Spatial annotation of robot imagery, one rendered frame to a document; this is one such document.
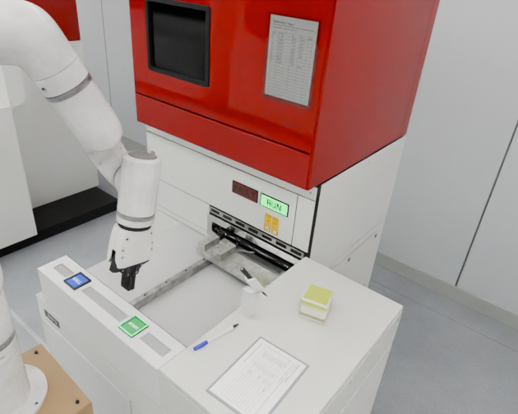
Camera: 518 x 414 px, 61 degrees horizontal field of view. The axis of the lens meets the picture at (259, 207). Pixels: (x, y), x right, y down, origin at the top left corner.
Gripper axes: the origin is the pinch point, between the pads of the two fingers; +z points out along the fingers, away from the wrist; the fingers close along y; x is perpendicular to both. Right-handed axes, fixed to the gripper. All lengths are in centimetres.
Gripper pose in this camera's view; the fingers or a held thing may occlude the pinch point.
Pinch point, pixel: (127, 280)
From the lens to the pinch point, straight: 111.1
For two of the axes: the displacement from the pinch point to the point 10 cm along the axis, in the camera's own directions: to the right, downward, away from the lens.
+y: -6.0, 1.6, -7.9
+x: 7.8, 3.6, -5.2
